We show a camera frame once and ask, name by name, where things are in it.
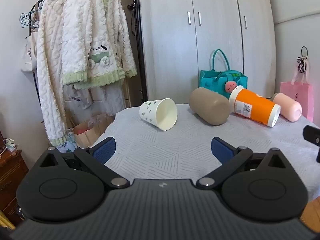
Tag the white canvas tote bag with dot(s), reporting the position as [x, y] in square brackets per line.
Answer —
[29, 55]

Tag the pink ribbon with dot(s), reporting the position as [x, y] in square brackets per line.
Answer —
[307, 72]

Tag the white and green fleece jacket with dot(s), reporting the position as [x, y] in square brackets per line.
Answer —
[85, 30]

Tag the pink paper gift bag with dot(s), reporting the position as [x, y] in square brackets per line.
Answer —
[298, 93]

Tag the white fleece robe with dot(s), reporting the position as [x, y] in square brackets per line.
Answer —
[51, 67]

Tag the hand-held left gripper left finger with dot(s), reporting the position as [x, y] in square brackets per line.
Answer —
[104, 150]

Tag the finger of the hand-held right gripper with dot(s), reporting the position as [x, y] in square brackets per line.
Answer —
[312, 135]

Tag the pink cup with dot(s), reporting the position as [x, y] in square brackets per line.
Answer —
[287, 106]

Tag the brown paper bag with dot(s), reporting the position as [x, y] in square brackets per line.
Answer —
[87, 131]

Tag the teal felt handbag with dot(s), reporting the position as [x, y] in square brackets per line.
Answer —
[208, 82]

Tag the white paper cup green print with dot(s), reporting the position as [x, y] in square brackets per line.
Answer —
[149, 110]

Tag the brown wooden cabinet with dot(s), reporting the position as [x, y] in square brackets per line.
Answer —
[11, 175]

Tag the grey wardrobe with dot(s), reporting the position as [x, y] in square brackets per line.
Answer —
[170, 42]

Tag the light grey pants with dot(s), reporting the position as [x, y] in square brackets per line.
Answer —
[107, 97]

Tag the pink strawberry charm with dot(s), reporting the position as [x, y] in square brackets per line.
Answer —
[231, 87]

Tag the beige cup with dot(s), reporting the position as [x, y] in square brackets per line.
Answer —
[207, 105]

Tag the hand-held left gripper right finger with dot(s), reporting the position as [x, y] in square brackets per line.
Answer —
[221, 151]

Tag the grey patterned tablecloth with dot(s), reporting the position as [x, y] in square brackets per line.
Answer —
[162, 155]

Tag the black stand pole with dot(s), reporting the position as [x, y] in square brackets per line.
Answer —
[139, 42]

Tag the orange cup with white lid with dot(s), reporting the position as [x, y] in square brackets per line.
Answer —
[257, 108]

